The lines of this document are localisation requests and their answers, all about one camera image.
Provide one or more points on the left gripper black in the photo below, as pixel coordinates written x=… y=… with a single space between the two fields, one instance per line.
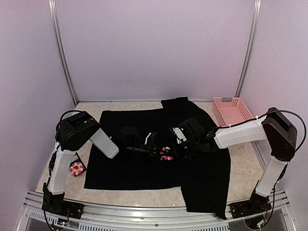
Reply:
x=151 y=150

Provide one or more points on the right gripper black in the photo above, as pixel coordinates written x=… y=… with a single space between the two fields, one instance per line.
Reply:
x=175 y=148

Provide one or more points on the flower brooch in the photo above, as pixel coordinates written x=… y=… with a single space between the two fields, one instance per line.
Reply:
x=77 y=168
x=166 y=154

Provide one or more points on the black t-shirt blue logo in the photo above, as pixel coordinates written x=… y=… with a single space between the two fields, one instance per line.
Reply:
x=203 y=179

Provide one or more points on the pink plastic basket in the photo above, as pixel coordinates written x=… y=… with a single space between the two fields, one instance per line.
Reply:
x=230 y=111

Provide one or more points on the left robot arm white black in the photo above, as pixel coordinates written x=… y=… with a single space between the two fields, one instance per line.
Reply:
x=72 y=133

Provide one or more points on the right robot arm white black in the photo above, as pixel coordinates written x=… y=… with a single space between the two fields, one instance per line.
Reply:
x=272 y=128

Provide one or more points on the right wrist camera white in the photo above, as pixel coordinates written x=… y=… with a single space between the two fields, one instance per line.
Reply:
x=180 y=137

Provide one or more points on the front aluminium rail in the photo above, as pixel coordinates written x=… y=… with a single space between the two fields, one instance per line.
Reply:
x=98 y=217

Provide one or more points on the right aluminium frame post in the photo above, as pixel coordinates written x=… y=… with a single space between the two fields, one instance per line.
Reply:
x=249 y=48

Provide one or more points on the aluminium frame post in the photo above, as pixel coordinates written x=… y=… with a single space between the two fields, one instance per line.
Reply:
x=61 y=52
x=249 y=48

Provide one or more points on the left aluminium frame post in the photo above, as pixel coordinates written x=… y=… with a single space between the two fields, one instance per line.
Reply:
x=61 y=52

